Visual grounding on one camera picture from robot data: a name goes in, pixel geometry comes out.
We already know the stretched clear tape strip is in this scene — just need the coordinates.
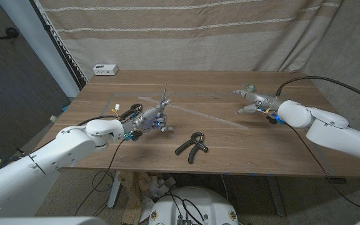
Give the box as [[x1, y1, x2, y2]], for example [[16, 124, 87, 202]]
[[137, 96, 250, 131]]

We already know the beige striped curtain backdrop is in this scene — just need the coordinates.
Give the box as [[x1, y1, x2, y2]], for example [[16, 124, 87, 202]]
[[32, 0, 345, 81]]

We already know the black hand grip exerciser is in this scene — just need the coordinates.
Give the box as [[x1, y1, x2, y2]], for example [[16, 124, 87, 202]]
[[174, 132, 209, 165], [119, 104, 144, 121]]

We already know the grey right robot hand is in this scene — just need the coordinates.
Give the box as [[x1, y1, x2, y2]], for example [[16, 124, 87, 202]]
[[232, 89, 286, 116]]

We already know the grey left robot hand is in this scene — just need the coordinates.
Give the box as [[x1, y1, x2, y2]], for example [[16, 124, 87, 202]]
[[122, 98, 174, 136]]

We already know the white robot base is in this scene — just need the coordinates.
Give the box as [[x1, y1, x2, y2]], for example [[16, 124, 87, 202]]
[[148, 186, 239, 225]]

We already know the thin black arm wire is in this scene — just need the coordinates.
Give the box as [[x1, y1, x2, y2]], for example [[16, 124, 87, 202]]
[[73, 139, 126, 217], [284, 123, 360, 214]]

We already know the brown cardboard piece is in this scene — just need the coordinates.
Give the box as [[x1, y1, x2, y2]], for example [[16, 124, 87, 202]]
[[119, 171, 151, 225]]

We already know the white door frame post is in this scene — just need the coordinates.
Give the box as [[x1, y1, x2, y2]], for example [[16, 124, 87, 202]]
[[0, 0, 81, 98]]

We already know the white table leg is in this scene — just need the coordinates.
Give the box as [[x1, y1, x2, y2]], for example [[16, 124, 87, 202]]
[[107, 170, 122, 209]]

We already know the grey table leg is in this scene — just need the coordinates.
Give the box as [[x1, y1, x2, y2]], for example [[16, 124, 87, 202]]
[[266, 175, 287, 217]]

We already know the dark grey door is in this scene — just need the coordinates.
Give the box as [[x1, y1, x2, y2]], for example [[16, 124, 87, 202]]
[[0, 0, 72, 157]]

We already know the black floor cable loop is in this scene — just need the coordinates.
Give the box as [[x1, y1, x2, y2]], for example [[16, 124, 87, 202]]
[[91, 170, 115, 193]]

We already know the crumpled white paper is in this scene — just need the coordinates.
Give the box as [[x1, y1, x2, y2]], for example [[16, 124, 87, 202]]
[[141, 174, 178, 223]]

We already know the black looped base cable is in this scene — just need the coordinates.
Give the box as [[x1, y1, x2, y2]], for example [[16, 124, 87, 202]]
[[165, 193, 206, 224]]

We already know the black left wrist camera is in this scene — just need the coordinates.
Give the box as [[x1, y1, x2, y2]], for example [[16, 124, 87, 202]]
[[124, 130, 144, 142]]

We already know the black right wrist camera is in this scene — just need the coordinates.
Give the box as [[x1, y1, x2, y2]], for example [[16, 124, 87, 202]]
[[266, 114, 286, 126]]

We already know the white power strip box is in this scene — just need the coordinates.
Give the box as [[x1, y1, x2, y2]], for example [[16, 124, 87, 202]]
[[92, 64, 119, 76]]

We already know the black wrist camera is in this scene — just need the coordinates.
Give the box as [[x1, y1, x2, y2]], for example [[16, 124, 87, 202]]
[[266, 114, 286, 126], [124, 130, 144, 142]]

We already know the green clear tape dispenser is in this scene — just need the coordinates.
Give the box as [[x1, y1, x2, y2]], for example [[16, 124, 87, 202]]
[[241, 82, 256, 93]]

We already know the black door handle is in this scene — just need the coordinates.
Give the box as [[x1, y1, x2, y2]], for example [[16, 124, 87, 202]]
[[0, 27, 20, 41]]

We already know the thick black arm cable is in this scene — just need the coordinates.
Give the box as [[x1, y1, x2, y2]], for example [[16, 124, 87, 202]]
[[76, 115, 119, 127], [275, 76, 360, 107]]

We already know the black zigzag curtain rail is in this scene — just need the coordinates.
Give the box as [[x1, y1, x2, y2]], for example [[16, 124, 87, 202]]
[[29, 0, 89, 91]]

